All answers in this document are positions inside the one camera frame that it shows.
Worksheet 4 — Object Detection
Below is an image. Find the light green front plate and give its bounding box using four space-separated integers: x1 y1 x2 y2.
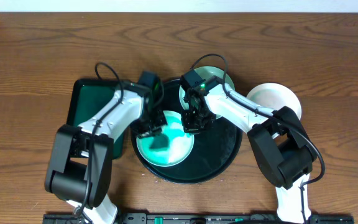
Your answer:
136 110 195 167

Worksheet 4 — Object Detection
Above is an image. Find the light green plate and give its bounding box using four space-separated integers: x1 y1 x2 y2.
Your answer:
180 66 238 129
136 110 195 167

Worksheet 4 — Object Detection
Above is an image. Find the white plate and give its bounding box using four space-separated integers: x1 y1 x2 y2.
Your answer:
246 83 302 119

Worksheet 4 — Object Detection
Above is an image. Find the green scouring sponge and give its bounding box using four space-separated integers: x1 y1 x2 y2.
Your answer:
149 134 170 151

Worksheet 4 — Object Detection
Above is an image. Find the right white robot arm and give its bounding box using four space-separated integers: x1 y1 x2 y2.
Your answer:
180 76 321 223

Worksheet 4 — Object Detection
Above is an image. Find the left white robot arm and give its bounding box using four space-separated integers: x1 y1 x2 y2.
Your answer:
44 81 167 223

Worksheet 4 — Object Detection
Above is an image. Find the round black tray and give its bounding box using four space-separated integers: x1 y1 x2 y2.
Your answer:
131 79 242 184

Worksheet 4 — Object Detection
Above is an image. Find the dark green rectangular tray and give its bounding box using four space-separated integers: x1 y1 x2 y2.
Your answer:
65 78 127 159

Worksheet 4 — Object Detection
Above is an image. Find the light green back plate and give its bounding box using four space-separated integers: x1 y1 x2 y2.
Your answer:
180 66 238 129

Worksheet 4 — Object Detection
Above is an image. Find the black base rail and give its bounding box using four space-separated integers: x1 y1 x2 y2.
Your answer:
42 213 355 224

